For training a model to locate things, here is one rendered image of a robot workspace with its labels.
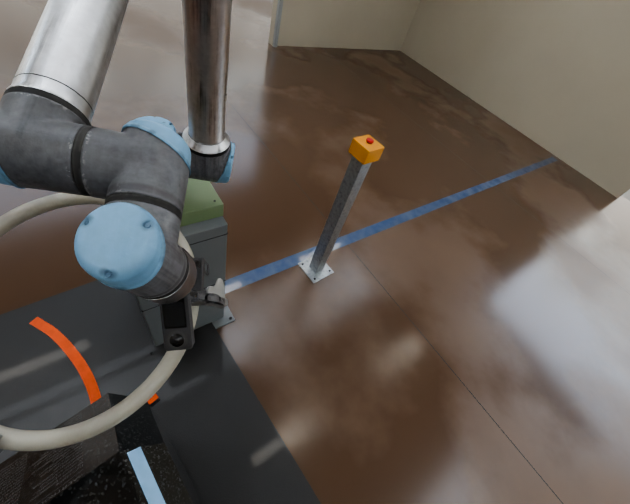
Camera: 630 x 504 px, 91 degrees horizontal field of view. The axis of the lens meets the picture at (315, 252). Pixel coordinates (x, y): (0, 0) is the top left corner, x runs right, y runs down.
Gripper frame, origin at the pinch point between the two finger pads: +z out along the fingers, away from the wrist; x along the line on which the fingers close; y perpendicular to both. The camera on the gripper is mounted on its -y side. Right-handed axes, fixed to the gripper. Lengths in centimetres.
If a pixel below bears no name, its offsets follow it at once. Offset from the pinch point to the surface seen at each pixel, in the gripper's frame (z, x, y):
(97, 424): -8.5, 13.8, -20.2
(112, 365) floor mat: 107, 72, -11
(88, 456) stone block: 23, 32, -32
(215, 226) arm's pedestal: 48, 9, 40
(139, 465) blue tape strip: 22.2, 18.8, -34.6
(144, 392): -8.5, 6.7, -15.7
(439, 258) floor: 182, -156, 62
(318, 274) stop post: 151, -43, 44
